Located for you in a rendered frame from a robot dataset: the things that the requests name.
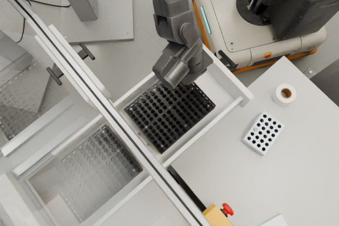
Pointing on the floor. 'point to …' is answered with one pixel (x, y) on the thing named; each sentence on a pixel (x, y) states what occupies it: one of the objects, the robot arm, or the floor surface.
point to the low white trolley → (271, 157)
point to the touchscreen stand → (95, 9)
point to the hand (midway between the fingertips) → (191, 75)
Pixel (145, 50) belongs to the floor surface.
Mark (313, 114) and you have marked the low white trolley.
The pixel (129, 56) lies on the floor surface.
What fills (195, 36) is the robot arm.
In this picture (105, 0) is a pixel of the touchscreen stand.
